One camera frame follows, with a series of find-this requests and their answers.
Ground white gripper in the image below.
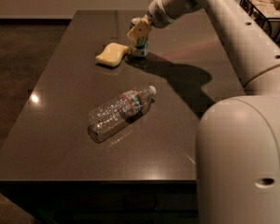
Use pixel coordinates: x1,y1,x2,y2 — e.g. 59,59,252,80
127,0,201,42

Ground green 7up soda can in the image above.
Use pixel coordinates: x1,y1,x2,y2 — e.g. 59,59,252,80
129,17,149,58

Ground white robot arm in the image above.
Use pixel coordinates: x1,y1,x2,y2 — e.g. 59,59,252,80
128,0,280,224

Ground clear plastic water bottle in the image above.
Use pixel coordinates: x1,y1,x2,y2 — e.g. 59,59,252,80
89,86,157,134

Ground yellow sponge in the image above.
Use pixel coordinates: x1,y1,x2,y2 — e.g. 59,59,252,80
95,43,130,67

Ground dark cabinet drawers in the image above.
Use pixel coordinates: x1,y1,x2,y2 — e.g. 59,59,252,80
0,183,199,224

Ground black wire napkin basket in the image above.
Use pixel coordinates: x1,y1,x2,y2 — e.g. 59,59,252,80
240,0,280,44

